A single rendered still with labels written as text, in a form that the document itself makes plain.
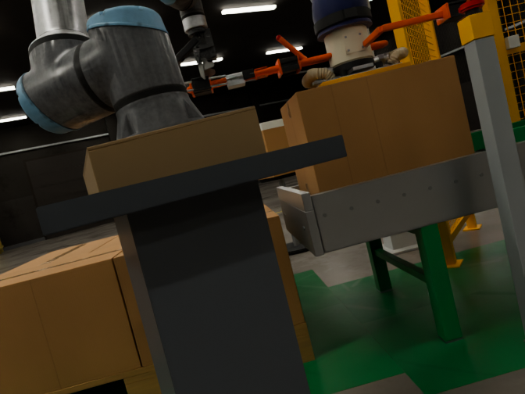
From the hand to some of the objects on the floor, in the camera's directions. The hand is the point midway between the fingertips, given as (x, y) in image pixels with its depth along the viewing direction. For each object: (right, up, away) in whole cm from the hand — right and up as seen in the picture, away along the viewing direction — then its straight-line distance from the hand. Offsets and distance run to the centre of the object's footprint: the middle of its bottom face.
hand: (204, 84), depth 173 cm
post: (+108, -88, -36) cm, 144 cm away
